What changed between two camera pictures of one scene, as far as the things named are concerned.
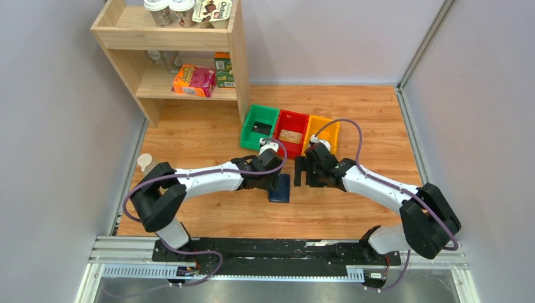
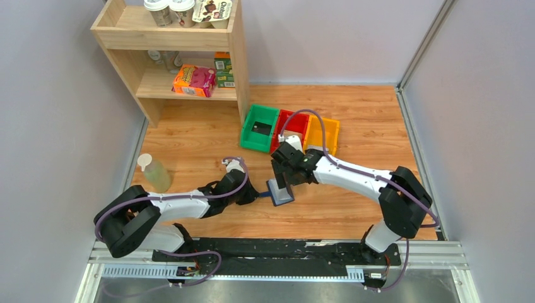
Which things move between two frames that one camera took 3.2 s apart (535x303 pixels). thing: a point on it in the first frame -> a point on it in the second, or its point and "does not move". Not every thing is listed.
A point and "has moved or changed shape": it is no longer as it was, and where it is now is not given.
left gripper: (272, 184) -> (250, 196)
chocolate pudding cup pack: (212, 14) does not move
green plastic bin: (260, 124) does not move
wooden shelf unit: (159, 62) does not move
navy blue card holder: (282, 194) has moved or changed shape
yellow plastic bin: (315, 124) does not move
